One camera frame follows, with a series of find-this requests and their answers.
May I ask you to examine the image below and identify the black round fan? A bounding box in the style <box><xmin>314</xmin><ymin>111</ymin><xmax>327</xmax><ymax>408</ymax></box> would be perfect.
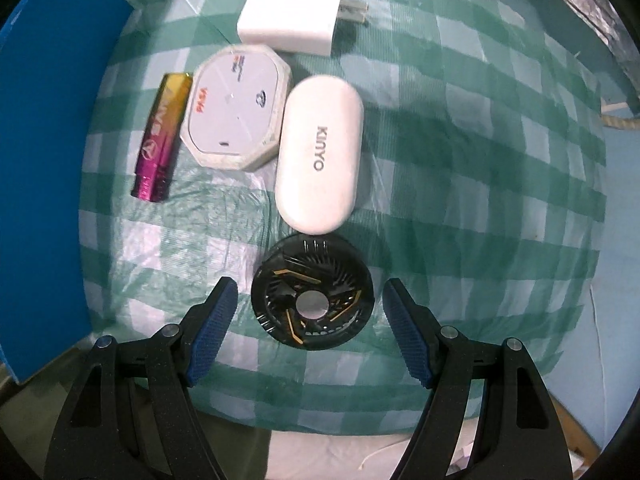
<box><xmin>251</xmin><ymin>232</ymin><xmax>374</xmax><ymax>351</ymax></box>

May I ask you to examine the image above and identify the grey plastic sheet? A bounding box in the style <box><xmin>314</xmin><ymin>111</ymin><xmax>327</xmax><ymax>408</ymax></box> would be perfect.
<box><xmin>530</xmin><ymin>0</ymin><xmax>640</xmax><ymax>96</ymax></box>

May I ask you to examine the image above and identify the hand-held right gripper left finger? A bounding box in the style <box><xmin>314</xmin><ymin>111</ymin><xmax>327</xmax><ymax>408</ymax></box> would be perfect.
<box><xmin>45</xmin><ymin>276</ymin><xmax>240</xmax><ymax>480</ymax></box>

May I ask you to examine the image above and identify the beige rope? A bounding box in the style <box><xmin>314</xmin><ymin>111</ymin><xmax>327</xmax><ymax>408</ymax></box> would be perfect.
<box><xmin>600</xmin><ymin>102</ymin><xmax>640</xmax><ymax>131</ymax></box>

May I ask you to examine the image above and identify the white octagonal box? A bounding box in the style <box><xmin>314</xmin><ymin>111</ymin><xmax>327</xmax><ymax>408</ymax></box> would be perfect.
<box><xmin>181</xmin><ymin>44</ymin><xmax>292</xmax><ymax>171</ymax></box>

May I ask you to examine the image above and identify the white plug charger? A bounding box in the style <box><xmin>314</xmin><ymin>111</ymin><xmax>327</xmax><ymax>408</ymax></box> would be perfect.
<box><xmin>236</xmin><ymin>0</ymin><xmax>371</xmax><ymax>57</ymax></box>

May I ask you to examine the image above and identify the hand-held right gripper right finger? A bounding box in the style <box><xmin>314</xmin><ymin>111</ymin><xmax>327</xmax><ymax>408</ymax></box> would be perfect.
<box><xmin>382</xmin><ymin>278</ymin><xmax>573</xmax><ymax>480</ymax></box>

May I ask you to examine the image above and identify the blue cardboard box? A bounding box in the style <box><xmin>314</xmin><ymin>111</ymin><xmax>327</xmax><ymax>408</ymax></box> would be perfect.
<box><xmin>0</xmin><ymin>0</ymin><xmax>136</xmax><ymax>386</ymax></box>

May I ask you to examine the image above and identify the white oval case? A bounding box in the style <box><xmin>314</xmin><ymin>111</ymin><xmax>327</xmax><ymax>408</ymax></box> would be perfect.
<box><xmin>274</xmin><ymin>74</ymin><xmax>364</xmax><ymax>235</ymax></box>

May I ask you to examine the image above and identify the light green checkered tablecloth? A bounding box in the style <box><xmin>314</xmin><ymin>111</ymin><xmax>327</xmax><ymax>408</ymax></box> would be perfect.
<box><xmin>77</xmin><ymin>0</ymin><xmax>608</xmax><ymax>433</ymax></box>

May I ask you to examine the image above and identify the pink and gold lighter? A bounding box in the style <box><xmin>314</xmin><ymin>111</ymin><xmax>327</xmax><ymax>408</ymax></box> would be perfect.
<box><xmin>131</xmin><ymin>72</ymin><xmax>193</xmax><ymax>203</ymax></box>

